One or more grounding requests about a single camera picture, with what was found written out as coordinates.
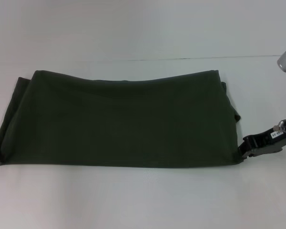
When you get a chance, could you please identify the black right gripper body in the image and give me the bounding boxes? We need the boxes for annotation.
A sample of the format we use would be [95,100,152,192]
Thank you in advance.
[242,116,286,158]

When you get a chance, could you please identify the dark green FREE t-shirt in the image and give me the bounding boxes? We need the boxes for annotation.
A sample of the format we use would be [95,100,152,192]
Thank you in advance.
[0,69,244,168]

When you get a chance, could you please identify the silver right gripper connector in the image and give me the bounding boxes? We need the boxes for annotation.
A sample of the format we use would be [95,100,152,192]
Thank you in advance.
[273,120,286,134]

